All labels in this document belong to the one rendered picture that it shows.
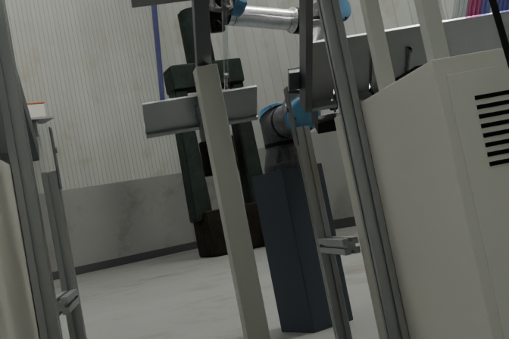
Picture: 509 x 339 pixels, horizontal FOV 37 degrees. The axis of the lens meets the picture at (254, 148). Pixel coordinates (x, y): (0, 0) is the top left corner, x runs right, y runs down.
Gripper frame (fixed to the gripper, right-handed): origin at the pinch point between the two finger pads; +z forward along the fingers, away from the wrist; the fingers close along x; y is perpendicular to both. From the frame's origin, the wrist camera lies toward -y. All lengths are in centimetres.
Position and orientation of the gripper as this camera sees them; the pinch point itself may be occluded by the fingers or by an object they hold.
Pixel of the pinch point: (223, 10)
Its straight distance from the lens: 223.3
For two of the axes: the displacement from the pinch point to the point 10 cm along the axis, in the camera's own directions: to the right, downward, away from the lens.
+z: 2.7, 3.4, -9.0
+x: 9.6, -1.7, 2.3
